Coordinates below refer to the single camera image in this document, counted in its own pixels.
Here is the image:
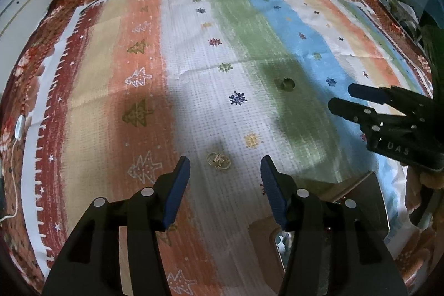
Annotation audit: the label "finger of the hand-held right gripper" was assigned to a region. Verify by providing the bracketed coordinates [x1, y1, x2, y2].
[328, 98, 382, 134]
[348, 83, 399, 105]

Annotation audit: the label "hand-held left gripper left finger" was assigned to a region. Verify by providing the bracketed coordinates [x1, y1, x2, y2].
[42, 155, 191, 296]

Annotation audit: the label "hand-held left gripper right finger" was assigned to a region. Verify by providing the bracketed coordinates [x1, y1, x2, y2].
[260, 155, 410, 296]

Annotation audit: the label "gold hoop earrings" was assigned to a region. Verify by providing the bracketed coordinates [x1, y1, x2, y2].
[206, 152, 231, 171]

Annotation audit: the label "silver metal tin box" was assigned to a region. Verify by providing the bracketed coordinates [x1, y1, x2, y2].
[250, 171, 391, 296]

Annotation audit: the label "person's right hand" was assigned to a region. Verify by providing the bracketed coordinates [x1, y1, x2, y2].
[406, 164, 444, 213]

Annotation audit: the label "green cloth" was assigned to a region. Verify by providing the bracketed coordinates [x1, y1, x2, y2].
[421, 24, 444, 75]

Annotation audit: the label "striped printed blanket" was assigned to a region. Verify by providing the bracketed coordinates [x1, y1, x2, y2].
[24, 0, 434, 296]

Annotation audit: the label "white headboard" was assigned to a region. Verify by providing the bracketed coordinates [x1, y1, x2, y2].
[0, 0, 68, 40]

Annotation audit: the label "white corded switch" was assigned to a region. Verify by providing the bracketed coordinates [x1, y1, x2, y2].
[0, 115, 27, 222]

